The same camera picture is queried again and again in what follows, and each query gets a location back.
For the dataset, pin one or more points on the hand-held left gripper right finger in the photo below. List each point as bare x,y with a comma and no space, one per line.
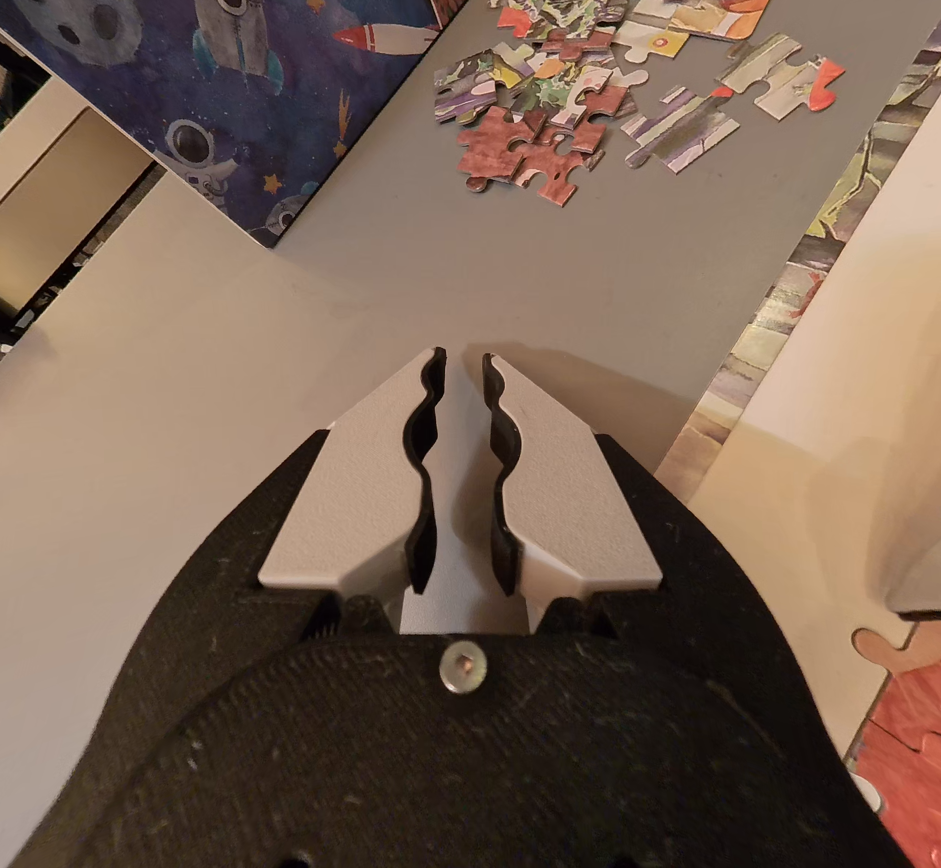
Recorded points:
573,500

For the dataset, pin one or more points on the joined orange puzzle pieces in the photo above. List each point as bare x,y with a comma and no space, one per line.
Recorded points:
911,772

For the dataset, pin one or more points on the printed puzzle storage box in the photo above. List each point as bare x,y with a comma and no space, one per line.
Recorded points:
220,74

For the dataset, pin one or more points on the pile of puzzle pieces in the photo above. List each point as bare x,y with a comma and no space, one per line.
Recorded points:
514,148

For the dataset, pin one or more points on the white shelf unit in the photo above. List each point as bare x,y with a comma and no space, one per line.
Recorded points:
44,170

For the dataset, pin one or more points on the puzzle frame tray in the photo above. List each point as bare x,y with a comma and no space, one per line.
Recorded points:
809,368

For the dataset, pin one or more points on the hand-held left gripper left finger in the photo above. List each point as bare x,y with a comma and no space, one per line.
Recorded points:
345,500

